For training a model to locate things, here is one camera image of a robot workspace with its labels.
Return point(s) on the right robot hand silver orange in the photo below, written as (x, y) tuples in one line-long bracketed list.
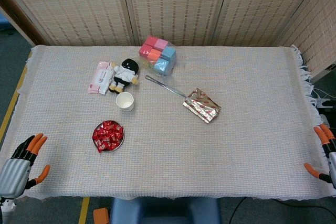
[(333, 166)]

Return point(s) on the left robot hand silver orange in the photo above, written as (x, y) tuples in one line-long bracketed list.
[(13, 176)]

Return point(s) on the round steel plate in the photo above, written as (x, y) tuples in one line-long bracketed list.
[(118, 145)]

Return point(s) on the white paper cup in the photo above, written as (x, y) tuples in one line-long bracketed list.
[(124, 100)]

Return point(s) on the orange block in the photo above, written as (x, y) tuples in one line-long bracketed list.
[(101, 216)]

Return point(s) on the pink wet wipes pack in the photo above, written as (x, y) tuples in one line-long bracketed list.
[(101, 77)]

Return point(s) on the beige woven screen panel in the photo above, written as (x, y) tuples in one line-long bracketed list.
[(78, 6), (178, 6), (320, 30), (262, 6)]

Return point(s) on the gold foil packet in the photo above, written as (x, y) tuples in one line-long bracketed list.
[(202, 106)]

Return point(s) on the plush doll white coat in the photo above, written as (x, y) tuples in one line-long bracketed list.
[(123, 75)]

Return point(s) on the white woven tablecloth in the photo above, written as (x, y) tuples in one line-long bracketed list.
[(183, 150)]

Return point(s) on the blue panel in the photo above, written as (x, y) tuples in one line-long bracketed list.
[(4, 23)]

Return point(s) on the long metal tweezers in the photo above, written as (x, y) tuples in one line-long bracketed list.
[(179, 94)]

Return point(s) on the red cube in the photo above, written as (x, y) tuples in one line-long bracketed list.
[(150, 41), (145, 50)]

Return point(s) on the light blue cube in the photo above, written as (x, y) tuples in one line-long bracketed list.
[(162, 65), (169, 52)]

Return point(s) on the clear plastic bag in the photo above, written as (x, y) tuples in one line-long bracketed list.
[(179, 60)]

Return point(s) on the orange cube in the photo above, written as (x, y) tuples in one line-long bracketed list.
[(155, 54)]

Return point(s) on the pink cube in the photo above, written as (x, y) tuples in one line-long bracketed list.
[(160, 43)]

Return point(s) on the brown wooden post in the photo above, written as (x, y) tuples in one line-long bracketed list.
[(18, 16)]

